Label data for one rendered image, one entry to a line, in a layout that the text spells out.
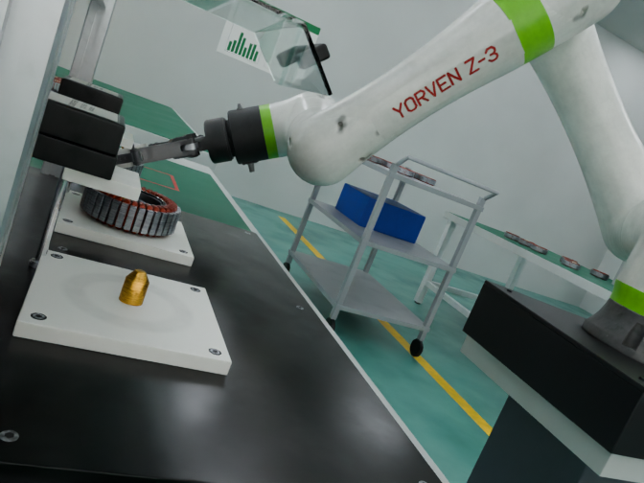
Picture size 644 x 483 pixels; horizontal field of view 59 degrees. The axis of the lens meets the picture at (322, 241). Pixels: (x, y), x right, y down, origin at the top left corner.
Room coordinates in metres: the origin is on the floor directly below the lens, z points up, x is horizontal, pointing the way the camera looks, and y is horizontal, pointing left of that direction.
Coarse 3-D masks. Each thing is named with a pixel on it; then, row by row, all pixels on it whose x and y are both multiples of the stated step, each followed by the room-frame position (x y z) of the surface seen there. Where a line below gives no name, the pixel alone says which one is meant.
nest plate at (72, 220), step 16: (64, 208) 0.62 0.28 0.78; (80, 208) 0.64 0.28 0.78; (64, 224) 0.57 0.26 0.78; (80, 224) 0.58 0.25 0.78; (96, 224) 0.60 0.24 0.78; (176, 224) 0.74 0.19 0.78; (96, 240) 0.58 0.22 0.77; (112, 240) 0.59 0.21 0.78; (128, 240) 0.60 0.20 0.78; (144, 240) 0.62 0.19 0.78; (160, 240) 0.64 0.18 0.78; (176, 240) 0.67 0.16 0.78; (160, 256) 0.61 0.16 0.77; (176, 256) 0.62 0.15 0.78; (192, 256) 0.63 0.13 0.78
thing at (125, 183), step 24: (48, 120) 0.38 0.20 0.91; (72, 120) 0.38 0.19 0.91; (96, 120) 0.39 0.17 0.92; (120, 120) 0.42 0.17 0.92; (48, 144) 0.37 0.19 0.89; (72, 144) 0.38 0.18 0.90; (96, 144) 0.39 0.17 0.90; (120, 144) 0.40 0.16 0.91; (72, 168) 0.38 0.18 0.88; (96, 168) 0.39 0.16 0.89; (120, 168) 0.45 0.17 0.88; (120, 192) 0.40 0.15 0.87
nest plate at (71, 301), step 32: (64, 256) 0.48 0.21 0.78; (32, 288) 0.39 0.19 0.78; (64, 288) 0.42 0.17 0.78; (96, 288) 0.44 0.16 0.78; (160, 288) 0.49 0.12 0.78; (192, 288) 0.52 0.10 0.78; (32, 320) 0.35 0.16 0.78; (64, 320) 0.37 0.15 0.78; (96, 320) 0.39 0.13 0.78; (128, 320) 0.41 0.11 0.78; (160, 320) 0.43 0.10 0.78; (192, 320) 0.45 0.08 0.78; (128, 352) 0.37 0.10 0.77; (160, 352) 0.38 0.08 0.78; (192, 352) 0.39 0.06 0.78; (224, 352) 0.42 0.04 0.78
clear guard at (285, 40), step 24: (192, 0) 0.76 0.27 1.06; (216, 0) 0.68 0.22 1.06; (240, 0) 0.62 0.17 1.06; (240, 24) 0.81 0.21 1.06; (264, 24) 0.72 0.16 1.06; (288, 24) 0.65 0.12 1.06; (264, 48) 0.82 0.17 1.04; (288, 48) 0.71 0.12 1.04; (312, 48) 0.63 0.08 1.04; (288, 72) 0.76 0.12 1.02; (312, 72) 0.66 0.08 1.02
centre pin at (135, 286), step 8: (136, 272) 0.44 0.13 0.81; (144, 272) 0.44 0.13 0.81; (128, 280) 0.43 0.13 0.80; (136, 280) 0.43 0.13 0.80; (144, 280) 0.44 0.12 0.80; (128, 288) 0.43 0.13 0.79; (136, 288) 0.43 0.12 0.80; (144, 288) 0.44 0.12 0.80; (120, 296) 0.44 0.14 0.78; (128, 296) 0.43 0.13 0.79; (136, 296) 0.43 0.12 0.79; (144, 296) 0.44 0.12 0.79; (128, 304) 0.43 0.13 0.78; (136, 304) 0.44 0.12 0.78
